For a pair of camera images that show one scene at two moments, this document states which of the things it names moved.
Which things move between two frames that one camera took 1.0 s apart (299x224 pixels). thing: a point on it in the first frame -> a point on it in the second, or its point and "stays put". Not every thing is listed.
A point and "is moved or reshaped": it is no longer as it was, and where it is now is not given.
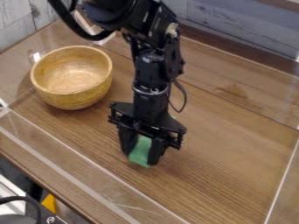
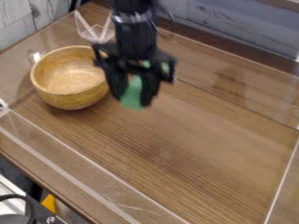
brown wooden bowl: [72, 76] stays put
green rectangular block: [140, 155] is moved or reshaped
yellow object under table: [50, 203] stays put
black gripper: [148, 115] -> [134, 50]
